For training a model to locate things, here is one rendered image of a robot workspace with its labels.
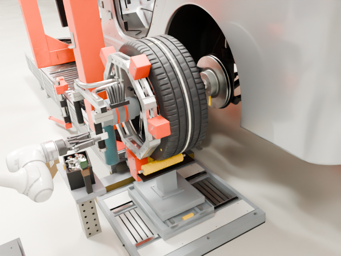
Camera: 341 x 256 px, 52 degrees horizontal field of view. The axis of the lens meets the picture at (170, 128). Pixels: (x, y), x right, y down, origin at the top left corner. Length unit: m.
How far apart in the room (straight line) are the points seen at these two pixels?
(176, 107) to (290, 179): 1.35
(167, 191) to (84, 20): 1.13
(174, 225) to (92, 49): 1.14
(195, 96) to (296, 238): 1.09
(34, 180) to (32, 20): 2.79
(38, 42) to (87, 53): 1.95
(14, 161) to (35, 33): 2.64
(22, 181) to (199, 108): 0.85
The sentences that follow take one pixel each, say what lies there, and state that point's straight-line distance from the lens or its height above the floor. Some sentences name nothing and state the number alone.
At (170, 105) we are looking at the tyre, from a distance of 1.63.
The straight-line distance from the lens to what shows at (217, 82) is 2.06.
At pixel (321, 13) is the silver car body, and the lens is 1.35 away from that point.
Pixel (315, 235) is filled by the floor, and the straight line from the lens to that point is 2.34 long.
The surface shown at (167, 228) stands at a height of 0.17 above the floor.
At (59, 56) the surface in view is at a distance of 4.18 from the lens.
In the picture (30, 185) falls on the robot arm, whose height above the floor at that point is 0.82.
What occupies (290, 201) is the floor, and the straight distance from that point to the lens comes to 2.55.
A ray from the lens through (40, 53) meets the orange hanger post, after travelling 4.13.
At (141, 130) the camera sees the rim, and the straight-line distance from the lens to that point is 2.06.
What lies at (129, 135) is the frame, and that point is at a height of 0.63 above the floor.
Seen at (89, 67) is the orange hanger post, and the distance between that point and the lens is 2.22.
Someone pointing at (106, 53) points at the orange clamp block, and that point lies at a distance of 1.99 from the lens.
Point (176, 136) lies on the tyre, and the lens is 1.70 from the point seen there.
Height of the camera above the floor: 1.59
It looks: 27 degrees down
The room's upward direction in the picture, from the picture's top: 5 degrees counter-clockwise
